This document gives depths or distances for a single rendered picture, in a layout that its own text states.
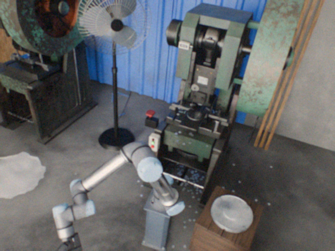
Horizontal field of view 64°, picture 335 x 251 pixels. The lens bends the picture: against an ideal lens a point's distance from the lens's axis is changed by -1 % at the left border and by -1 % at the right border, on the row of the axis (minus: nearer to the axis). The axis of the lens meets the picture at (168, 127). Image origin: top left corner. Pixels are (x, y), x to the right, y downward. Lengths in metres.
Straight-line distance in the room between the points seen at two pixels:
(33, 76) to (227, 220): 2.16
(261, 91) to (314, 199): 1.62
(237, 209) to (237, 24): 1.25
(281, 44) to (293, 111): 1.96
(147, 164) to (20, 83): 1.94
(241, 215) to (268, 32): 1.21
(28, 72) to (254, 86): 2.12
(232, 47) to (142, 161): 0.95
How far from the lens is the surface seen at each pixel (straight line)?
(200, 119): 2.09
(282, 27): 1.58
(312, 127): 3.55
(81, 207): 1.44
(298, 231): 2.67
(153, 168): 1.30
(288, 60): 1.90
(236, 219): 2.02
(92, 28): 2.31
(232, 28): 1.85
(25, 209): 2.58
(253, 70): 1.56
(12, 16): 2.36
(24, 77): 3.00
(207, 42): 1.90
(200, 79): 2.02
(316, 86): 3.30
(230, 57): 1.86
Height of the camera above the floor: 1.96
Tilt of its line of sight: 37 degrees down
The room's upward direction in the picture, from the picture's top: 7 degrees clockwise
